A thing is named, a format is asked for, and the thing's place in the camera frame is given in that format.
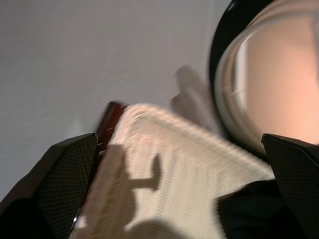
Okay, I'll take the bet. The round glass washing machine door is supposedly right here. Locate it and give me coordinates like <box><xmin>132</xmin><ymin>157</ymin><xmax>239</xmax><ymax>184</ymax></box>
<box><xmin>208</xmin><ymin>0</ymin><xmax>319</xmax><ymax>160</ymax></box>

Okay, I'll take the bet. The pale woven laundry basket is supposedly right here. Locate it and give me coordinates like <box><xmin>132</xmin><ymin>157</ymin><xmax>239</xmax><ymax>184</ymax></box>
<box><xmin>72</xmin><ymin>103</ymin><xmax>276</xmax><ymax>239</ymax></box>

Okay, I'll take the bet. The black garment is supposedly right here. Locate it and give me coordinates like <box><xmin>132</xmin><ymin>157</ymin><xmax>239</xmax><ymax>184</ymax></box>
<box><xmin>216</xmin><ymin>179</ymin><xmax>301</xmax><ymax>239</ymax></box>

